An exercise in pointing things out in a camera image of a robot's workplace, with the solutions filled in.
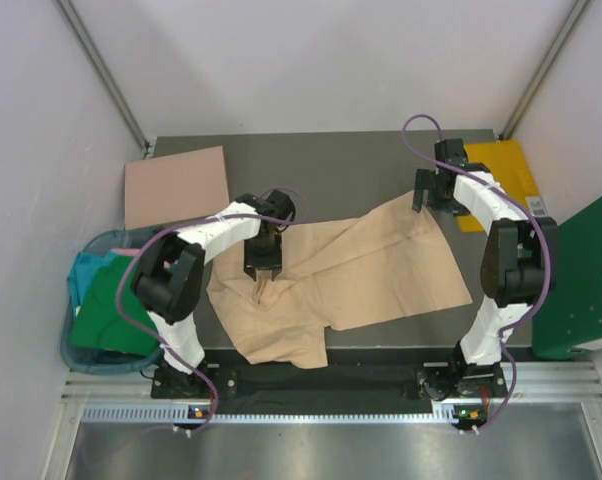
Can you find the yellow board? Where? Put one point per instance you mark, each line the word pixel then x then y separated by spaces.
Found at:
pixel 509 171

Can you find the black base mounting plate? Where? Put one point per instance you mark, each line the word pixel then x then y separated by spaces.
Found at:
pixel 355 381

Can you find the blue t-shirt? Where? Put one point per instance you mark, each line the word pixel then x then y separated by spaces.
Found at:
pixel 95 279

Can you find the green panel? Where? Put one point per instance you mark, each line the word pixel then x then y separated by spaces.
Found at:
pixel 569 323

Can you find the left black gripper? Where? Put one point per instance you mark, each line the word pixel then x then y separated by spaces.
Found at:
pixel 271 262

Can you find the aluminium frame rail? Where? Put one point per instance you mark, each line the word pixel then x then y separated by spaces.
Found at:
pixel 362 417

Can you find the green t-shirt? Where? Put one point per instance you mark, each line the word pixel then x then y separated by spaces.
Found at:
pixel 100 326

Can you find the pink t-shirt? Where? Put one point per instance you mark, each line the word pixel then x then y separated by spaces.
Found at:
pixel 125 251

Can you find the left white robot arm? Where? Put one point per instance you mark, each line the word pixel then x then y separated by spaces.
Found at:
pixel 167 278

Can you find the corner aluminium post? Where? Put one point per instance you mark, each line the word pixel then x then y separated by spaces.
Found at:
pixel 576 12
pixel 85 41

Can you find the beige t-shirt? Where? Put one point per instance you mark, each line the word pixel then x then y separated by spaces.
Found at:
pixel 391 263

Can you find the teal plastic basket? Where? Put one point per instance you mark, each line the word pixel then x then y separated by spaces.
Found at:
pixel 96 361

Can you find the right corner aluminium post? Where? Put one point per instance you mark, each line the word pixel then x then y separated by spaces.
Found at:
pixel 576 12

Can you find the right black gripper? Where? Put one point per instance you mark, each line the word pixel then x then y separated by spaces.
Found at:
pixel 426 179

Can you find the pink cardboard board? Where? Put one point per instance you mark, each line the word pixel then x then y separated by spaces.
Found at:
pixel 175 188

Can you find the left corner aluminium post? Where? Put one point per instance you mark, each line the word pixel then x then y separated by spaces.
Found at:
pixel 85 41

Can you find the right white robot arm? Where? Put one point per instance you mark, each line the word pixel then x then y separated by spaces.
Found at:
pixel 514 272

